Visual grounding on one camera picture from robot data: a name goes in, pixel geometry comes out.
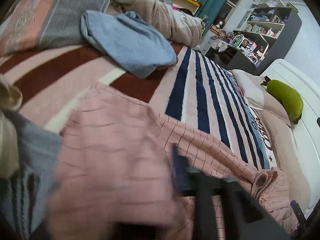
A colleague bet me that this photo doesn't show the pink checked pants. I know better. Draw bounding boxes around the pink checked pants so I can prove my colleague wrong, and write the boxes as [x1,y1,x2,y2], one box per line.
[47,87,297,239]

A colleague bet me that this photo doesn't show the striped plush bed blanket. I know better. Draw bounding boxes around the striped plush bed blanket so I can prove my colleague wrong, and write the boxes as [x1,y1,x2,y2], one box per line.
[1,44,277,169]

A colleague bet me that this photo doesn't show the pink knitted pillow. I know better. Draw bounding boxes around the pink knitted pillow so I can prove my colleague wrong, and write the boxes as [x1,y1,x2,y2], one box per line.
[231,69,311,210]

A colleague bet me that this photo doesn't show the green plush pillow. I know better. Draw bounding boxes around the green plush pillow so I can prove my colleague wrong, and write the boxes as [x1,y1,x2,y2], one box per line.
[260,79,304,125]

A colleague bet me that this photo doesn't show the dark desk with clutter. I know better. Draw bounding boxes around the dark desk with clutter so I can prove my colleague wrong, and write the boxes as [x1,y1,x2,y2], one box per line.
[205,31,275,75]

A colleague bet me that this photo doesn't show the white bed headboard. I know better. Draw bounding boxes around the white bed headboard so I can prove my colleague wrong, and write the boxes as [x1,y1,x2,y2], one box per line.
[260,58,320,213]

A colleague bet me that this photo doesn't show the folded light blue garment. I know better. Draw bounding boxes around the folded light blue garment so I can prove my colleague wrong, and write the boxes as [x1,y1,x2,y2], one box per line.
[80,10,177,79]

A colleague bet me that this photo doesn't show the beige and grey quilt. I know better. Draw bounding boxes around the beige and grey quilt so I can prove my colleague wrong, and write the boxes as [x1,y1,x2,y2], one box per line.
[1,0,202,56]

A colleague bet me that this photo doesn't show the dark wall bookshelf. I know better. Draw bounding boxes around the dark wall bookshelf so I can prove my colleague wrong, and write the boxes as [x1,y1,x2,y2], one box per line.
[234,7,302,60]

